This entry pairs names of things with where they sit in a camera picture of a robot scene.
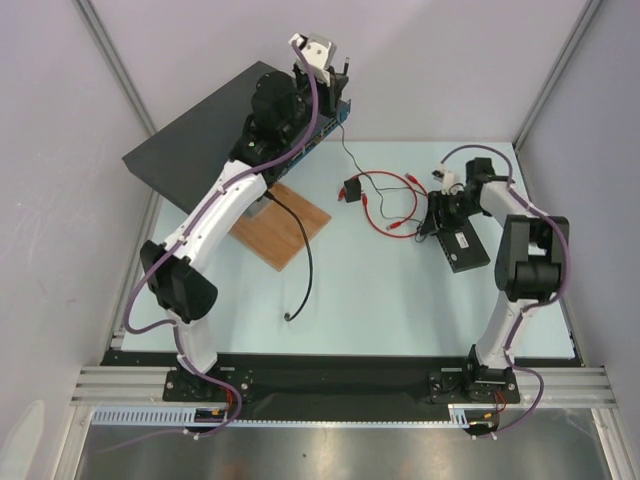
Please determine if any bamboo wooden board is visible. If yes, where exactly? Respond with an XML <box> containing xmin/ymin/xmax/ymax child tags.
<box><xmin>231</xmin><ymin>183</ymin><xmax>331</xmax><ymax>272</ymax></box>

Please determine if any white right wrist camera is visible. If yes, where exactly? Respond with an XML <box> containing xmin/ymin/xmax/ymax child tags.
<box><xmin>432</xmin><ymin>164</ymin><xmax>461</xmax><ymax>195</ymax></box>

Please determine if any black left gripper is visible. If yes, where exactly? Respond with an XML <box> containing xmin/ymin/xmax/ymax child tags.
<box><xmin>280</xmin><ymin>62</ymin><xmax>346</xmax><ymax>144</ymax></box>

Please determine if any white slotted cable duct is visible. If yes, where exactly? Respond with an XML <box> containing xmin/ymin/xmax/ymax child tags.
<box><xmin>92</xmin><ymin>405</ymin><xmax>236</xmax><ymax>425</ymax></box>

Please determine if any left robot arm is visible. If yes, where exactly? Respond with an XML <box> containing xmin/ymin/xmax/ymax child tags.
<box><xmin>135</xmin><ymin>65</ymin><xmax>349</xmax><ymax>400</ymax></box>

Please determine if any black power adapter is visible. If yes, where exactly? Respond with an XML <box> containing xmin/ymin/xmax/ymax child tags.
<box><xmin>340</xmin><ymin>177</ymin><xmax>362</xmax><ymax>203</ymax></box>

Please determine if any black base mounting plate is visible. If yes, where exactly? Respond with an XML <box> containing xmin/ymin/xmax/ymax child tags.
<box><xmin>101</xmin><ymin>350</ymin><xmax>580</xmax><ymax>422</ymax></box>

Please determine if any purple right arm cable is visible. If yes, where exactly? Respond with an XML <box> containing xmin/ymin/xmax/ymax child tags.
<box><xmin>439</xmin><ymin>144</ymin><xmax>574</xmax><ymax>441</ymax></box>

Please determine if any thin black power cable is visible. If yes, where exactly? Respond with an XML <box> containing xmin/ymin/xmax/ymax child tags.
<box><xmin>337</xmin><ymin>57</ymin><xmax>436</xmax><ymax>241</ymax></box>

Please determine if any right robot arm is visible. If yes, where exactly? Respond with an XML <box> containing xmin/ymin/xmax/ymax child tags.
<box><xmin>418</xmin><ymin>157</ymin><xmax>569</xmax><ymax>403</ymax></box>

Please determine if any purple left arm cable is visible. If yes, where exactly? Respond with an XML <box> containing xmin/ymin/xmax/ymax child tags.
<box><xmin>94</xmin><ymin>39</ymin><xmax>326</xmax><ymax>451</ymax></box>

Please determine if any aluminium frame rail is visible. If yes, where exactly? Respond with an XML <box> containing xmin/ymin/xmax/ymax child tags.
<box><xmin>71</xmin><ymin>366</ymin><xmax>617</xmax><ymax>409</ymax></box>

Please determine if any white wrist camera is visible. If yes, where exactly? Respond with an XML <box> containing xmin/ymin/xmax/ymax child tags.
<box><xmin>432</xmin><ymin>164</ymin><xmax>461</xmax><ymax>195</ymax></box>
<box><xmin>289</xmin><ymin>33</ymin><xmax>337</xmax><ymax>87</ymax></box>

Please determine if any small black network switch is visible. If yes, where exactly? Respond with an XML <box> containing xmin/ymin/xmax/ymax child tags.
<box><xmin>436</xmin><ymin>220</ymin><xmax>490</xmax><ymax>273</ymax></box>

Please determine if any thick black cable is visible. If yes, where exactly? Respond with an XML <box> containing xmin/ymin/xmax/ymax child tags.
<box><xmin>262</xmin><ymin>189</ymin><xmax>315</xmax><ymax>322</ymax></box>

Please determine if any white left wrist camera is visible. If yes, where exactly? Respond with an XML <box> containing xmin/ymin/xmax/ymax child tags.
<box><xmin>289</xmin><ymin>33</ymin><xmax>337</xmax><ymax>87</ymax></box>

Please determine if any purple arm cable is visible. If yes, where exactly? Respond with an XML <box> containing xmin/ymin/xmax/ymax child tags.
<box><xmin>439</xmin><ymin>144</ymin><xmax>574</xmax><ymax>441</ymax></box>
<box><xmin>94</xmin><ymin>39</ymin><xmax>326</xmax><ymax>451</ymax></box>

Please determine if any large blue rack switch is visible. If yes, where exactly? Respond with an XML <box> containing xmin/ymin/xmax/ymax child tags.
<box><xmin>122</xmin><ymin>61</ymin><xmax>355</xmax><ymax>211</ymax></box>

